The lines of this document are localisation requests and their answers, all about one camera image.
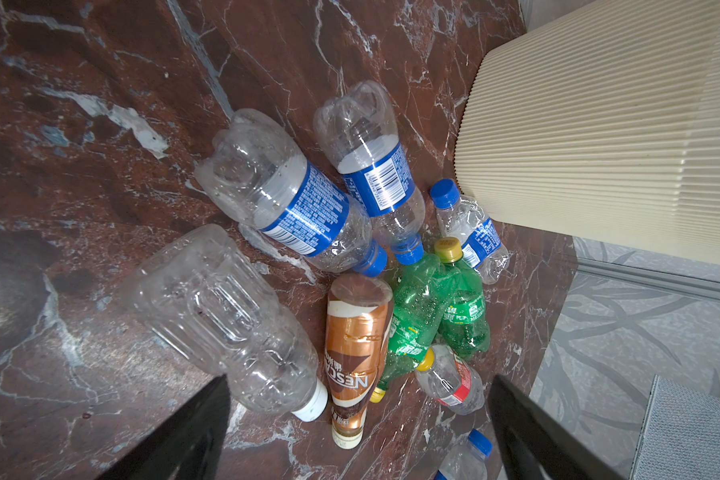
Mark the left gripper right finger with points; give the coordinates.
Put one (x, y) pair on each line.
(532, 444)

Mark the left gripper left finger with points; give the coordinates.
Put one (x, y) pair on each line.
(187, 445)

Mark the clear bottle blue label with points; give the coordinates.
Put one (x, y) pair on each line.
(467, 460)
(259, 177)
(358, 134)

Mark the large clear bottle white cap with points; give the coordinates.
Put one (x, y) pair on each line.
(202, 296)

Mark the cream ribbed waste bin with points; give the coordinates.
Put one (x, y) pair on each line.
(604, 124)

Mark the clear bottle red label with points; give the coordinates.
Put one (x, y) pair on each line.
(446, 378)

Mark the green bottle yellow cap right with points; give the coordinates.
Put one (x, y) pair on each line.
(463, 326)

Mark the green bottle yellow cap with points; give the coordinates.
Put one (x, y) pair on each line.
(463, 326)
(420, 299)

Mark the green bottle yellow cap left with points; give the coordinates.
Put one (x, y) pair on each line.
(420, 299)

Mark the brown Nescafe coffee bottle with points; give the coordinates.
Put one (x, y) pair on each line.
(359, 315)

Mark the small bottle blue cap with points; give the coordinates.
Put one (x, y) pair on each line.
(462, 217)

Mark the white wire mesh basket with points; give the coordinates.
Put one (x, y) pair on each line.
(680, 434)

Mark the aluminium frame bar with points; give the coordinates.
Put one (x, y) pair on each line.
(677, 284)

